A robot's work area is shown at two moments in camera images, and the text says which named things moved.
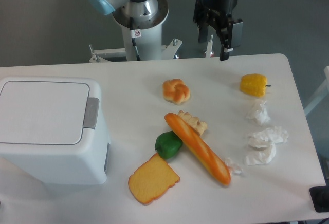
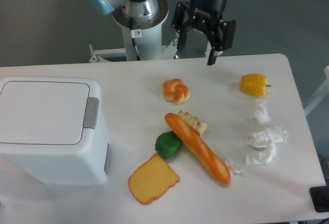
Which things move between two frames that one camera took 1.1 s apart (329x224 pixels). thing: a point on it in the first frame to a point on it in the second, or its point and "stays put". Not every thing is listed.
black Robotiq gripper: [218, 3] to [207, 3]
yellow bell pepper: [254, 85] stays put
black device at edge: [320, 197] stays put
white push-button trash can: [52, 128] stays put
